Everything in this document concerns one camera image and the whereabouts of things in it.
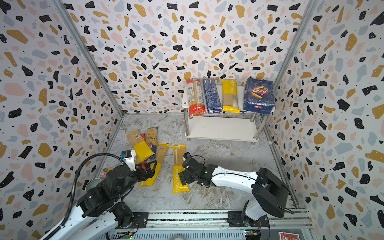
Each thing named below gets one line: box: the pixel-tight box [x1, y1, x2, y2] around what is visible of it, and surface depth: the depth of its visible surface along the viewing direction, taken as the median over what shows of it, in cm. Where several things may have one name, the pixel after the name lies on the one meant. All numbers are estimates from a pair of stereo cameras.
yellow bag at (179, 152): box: [172, 144, 190, 194], surface depth 92 cm
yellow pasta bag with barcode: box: [125, 129, 155, 162], surface depth 100 cm
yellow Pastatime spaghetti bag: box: [221, 79, 240, 114], surface depth 81 cm
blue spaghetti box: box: [202, 78, 223, 114], surface depth 79 cm
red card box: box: [278, 231, 300, 240], surface depth 70 cm
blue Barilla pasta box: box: [243, 77, 275, 115], surface depth 76 cm
